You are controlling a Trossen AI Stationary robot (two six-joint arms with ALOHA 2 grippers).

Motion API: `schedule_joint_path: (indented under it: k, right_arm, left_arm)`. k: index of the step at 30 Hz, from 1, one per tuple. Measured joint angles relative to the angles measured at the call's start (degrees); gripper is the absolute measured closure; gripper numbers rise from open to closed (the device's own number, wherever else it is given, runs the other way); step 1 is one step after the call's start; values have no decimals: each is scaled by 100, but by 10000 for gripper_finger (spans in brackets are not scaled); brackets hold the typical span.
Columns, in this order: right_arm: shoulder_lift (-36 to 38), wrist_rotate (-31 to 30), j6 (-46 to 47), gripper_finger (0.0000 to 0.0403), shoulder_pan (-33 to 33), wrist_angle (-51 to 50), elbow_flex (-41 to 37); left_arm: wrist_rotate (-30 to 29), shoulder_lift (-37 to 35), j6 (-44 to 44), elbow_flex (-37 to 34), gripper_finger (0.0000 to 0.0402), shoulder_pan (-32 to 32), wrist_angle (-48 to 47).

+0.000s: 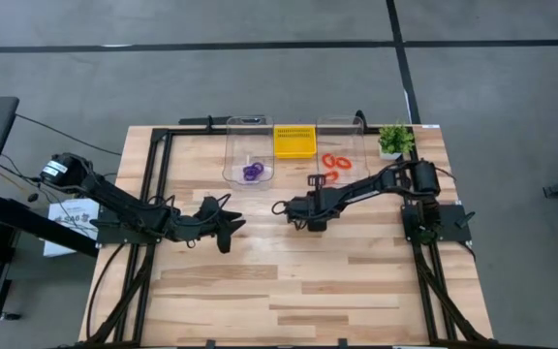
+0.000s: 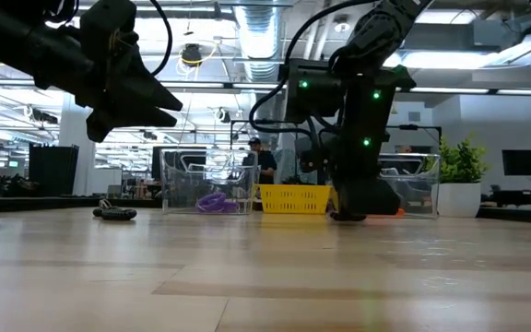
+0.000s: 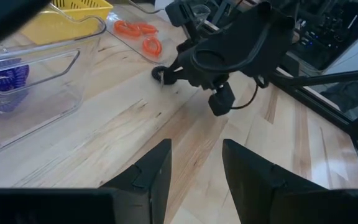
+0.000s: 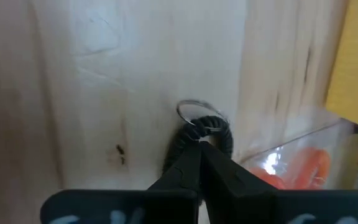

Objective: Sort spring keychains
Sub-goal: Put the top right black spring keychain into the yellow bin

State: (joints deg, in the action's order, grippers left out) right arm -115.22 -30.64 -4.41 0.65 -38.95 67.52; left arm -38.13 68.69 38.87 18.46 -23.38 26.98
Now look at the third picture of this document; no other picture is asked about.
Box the yellow plastic basket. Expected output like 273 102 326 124
20 0 114 46

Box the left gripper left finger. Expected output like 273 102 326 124
99 138 173 224

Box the black right camera cable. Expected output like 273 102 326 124
230 82 259 110

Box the dark equipment rack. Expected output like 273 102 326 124
287 0 358 71

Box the purple spring keychain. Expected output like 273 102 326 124
0 63 30 93

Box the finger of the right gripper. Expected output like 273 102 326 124
161 69 196 86
165 55 186 72

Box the black aluminium frame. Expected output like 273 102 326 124
268 67 358 187

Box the clear plastic bin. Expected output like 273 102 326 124
106 2 211 66
0 2 107 162

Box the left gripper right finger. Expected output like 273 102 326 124
222 138 326 224

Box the black spring keychain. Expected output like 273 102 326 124
150 65 175 86

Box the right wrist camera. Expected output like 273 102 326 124
194 29 262 80

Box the orange spring keychain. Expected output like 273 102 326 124
141 36 163 58
135 22 159 35
113 20 142 39

